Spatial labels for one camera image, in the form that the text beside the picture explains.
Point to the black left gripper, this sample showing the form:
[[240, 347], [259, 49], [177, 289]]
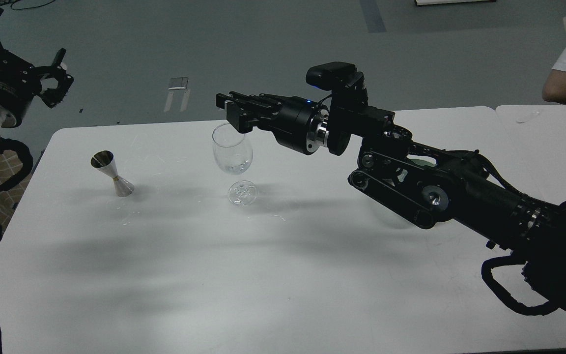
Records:
[[20, 82]]

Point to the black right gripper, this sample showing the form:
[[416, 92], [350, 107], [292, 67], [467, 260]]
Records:
[[296, 123]]

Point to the steel double jigger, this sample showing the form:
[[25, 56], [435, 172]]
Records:
[[104, 162]]

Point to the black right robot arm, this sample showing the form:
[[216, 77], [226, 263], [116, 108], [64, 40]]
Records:
[[426, 186]]

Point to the clear wine glass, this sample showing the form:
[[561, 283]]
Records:
[[234, 154]]

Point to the plaid fabric chair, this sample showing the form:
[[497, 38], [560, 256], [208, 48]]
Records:
[[9, 200]]

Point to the green bowl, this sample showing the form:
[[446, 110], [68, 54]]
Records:
[[421, 161]]

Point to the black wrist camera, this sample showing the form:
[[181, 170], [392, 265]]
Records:
[[334, 76]]

